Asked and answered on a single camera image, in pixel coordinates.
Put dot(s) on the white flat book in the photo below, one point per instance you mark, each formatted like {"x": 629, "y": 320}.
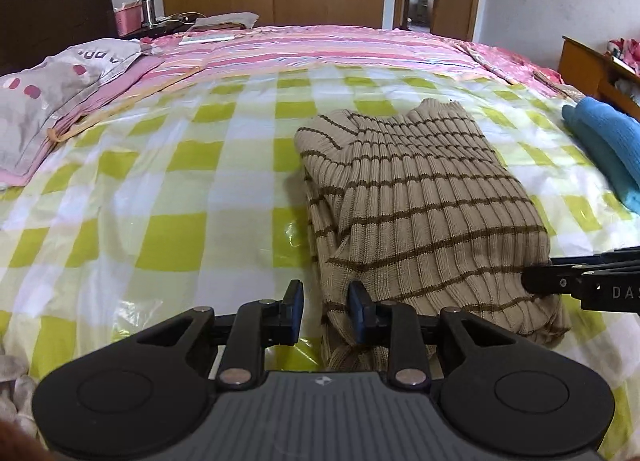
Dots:
{"x": 207, "y": 37}

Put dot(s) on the pink striped blanket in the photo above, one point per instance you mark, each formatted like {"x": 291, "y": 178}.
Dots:
{"x": 325, "y": 48}

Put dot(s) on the yellow-green checked bed sheet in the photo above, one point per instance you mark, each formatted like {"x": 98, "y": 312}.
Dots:
{"x": 150, "y": 191}

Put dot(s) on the steel thermos flask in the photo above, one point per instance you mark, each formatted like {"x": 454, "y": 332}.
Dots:
{"x": 148, "y": 8}

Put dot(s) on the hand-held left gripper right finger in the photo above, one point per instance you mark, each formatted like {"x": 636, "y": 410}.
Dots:
{"x": 355, "y": 316}

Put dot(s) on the white folded cloth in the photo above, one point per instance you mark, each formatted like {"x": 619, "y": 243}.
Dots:
{"x": 225, "y": 21}

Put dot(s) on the wooden cabinet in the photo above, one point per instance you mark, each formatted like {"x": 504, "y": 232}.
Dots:
{"x": 580, "y": 66}

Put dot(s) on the white crumpled cloth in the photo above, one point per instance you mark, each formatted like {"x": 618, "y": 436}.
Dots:
{"x": 17, "y": 386}

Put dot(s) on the dark wooden nightstand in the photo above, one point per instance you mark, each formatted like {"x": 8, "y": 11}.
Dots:
{"x": 160, "y": 31}

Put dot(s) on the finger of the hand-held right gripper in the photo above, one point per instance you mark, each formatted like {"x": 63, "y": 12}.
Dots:
{"x": 555, "y": 281}
{"x": 580, "y": 259}

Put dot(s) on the beige brown-striped knit sweater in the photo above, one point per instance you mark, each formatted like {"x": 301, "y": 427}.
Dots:
{"x": 425, "y": 201}

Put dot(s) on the colourful patterned cloth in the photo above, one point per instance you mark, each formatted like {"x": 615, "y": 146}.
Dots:
{"x": 625, "y": 53}

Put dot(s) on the dark wooden headboard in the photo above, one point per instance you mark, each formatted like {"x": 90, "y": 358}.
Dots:
{"x": 50, "y": 6}

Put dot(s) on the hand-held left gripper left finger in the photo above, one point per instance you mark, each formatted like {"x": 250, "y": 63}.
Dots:
{"x": 297, "y": 311}

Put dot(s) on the grey pillow with pink spots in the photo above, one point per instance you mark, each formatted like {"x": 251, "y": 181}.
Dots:
{"x": 50, "y": 101}

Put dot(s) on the blue knitted garment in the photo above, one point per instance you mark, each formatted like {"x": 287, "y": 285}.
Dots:
{"x": 605, "y": 141}

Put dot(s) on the pink plastic basket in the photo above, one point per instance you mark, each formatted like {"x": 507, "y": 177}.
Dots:
{"x": 129, "y": 21}

